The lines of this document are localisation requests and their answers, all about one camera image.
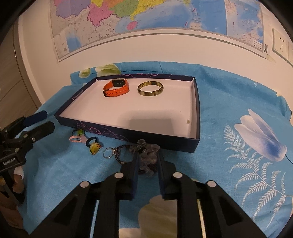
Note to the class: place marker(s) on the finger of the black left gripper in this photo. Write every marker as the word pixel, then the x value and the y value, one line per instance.
pixel 35 118
pixel 39 132

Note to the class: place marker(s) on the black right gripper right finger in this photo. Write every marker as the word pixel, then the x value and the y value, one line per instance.
pixel 177 186

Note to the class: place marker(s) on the wooden cabinet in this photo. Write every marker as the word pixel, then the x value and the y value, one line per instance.
pixel 18 98

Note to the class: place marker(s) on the dark blue shallow box tray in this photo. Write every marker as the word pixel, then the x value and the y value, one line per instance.
pixel 170 119

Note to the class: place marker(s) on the blue floral bed sheet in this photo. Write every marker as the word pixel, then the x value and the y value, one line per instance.
pixel 245 146

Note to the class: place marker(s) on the orange smart watch band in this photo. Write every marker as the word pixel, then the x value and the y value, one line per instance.
pixel 116 87

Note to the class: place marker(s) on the tortoiseshell bangle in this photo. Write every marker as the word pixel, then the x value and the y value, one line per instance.
pixel 150 88

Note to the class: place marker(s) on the white wall socket panel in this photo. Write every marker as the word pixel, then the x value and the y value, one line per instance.
pixel 281 46

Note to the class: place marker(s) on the person's left hand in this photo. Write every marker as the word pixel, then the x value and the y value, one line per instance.
pixel 8 207

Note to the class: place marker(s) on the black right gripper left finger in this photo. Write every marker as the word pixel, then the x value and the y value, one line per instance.
pixel 119 186

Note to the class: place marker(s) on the colourful wall map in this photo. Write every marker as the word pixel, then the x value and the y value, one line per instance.
pixel 78 25

